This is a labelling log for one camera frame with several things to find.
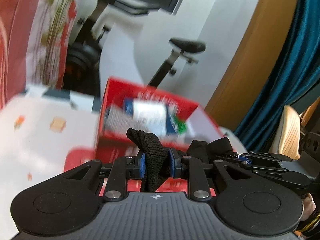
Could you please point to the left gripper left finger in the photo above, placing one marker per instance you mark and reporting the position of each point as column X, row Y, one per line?
column 118, row 173

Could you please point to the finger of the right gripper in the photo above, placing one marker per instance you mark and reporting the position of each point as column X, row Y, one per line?
column 264, row 158

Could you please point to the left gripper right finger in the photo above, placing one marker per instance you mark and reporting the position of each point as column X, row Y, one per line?
column 191, row 169

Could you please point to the black mesh cloth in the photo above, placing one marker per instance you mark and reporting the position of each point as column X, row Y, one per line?
column 157, row 159

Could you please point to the beige wooden chair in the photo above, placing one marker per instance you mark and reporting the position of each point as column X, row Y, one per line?
column 287, row 139

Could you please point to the blue white package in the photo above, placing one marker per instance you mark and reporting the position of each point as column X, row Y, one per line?
column 146, row 115

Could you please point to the red strawberry cardboard box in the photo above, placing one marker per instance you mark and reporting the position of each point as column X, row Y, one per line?
column 193, row 124

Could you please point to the teal curtain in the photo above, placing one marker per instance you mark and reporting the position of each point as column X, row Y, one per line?
column 295, row 72

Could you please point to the black exercise bike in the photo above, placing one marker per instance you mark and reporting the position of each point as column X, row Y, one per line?
column 92, row 60

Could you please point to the wooden door panel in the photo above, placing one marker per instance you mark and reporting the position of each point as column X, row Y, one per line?
column 252, row 63

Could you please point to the green artificial plant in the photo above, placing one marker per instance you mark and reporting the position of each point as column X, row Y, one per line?
column 53, row 32

